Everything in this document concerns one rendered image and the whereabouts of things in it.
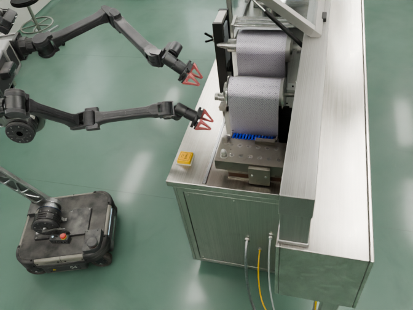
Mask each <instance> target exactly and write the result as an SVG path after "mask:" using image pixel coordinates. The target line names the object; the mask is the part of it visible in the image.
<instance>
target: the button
mask: <svg viewBox="0 0 413 310"><path fill-rule="evenodd" d="M192 158H193V152H186V151H181V152H180V154H179V156H178V159H177V163H179V164H189V165H190V164H191V160H192Z"/></svg>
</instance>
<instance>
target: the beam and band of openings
mask: <svg viewBox="0 0 413 310"><path fill-rule="evenodd" d="M330 5H331V0H325V4H324V12H322V19H323V28H322V35H321V36H320V37H319V38H312V37H310V36H308V35H307V34H305V33H304V38H303V42H302V50H301V57H300V62H299V69H298V74H297V82H296V89H295V94H294V101H293V109H292V114H291V121H290V126H289V134H288V141H287V145H286V153H285V161H284V166H283V173H282V178H281V185H280V193H279V206H278V213H279V214H280V226H279V233H278V243H281V244H289V245H296V246H301V247H309V239H310V224H311V219H312V218H313V211H314V206H315V197H316V188H317V173H318V157H319V148H320V133H321V118H322V109H323V94H324V85H325V69H326V54H327V45H328V30H329V14H330Z"/></svg>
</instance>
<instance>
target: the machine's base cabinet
mask: <svg viewBox="0 0 413 310"><path fill-rule="evenodd" d="M173 189H174V192H175V196H176V200H177V202H178V206H179V210H180V213H181V216H182V219H183V223H184V227H185V230H186V234H187V238H188V240H189V244H190V247H191V251H192V255H193V257H194V259H195V260H202V261H209V262H213V263H219V264H226V265H230V266H237V267H241V268H245V264H244V254H245V238H246V237H247V238H249V239H250V241H249V243H248V253H247V267H248V269H254V270H258V254H259V251H258V248H259V247H260V248H262V250H261V252H260V258H259V270H260V271H265V272H268V249H269V240H268V237H269V236H272V237H273V238H272V240H271V245H270V272H272V273H275V246H276V241H277V232H278V224H279V220H280V214H279V213H278V206H279V200H275V199H266V198H260V197H251V196H241V195H236V194H227V193H217V192H212V191H203V190H197V189H188V188H179V187H173Z"/></svg>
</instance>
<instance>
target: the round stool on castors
mask: <svg viewBox="0 0 413 310"><path fill-rule="evenodd" d="M36 2H38V0H10V4H11V6H12V7H16V8H22V7H27V8H28V11H29V13H30V15H31V17H32V19H31V20H28V21H27V22H25V23H24V24H22V26H21V27H20V30H21V32H22V33H25V34H34V33H37V34H38V33H42V31H44V30H46V29H48V28H50V27H51V26H52V25H53V22H54V20H53V18H52V17H47V16H43V17H35V16H34V14H33V11H32V9H31V7H30V6H31V5H33V4H35V3H36ZM38 18H46V19H45V20H43V21H41V22H40V23H38V22H37V19H38ZM49 18H50V19H51V20H52V23H51V24H50V25H41V23H42V22H44V21H46V20H47V19H49ZM30 21H32V22H33V23H34V24H35V25H33V26H28V27H26V28H23V26H24V25H25V24H27V23H28V22H30ZM34 26H35V28H34V29H33V32H31V33H28V32H24V31H22V30H24V29H27V28H31V27H34ZM40 26H48V27H46V28H44V29H43V30H42V29H41V28H40ZM58 27H59V25H56V26H54V27H53V28H51V29H50V30H48V31H50V32H52V31H54V30H55V29H57V28H58ZM36 28H37V29H36Z"/></svg>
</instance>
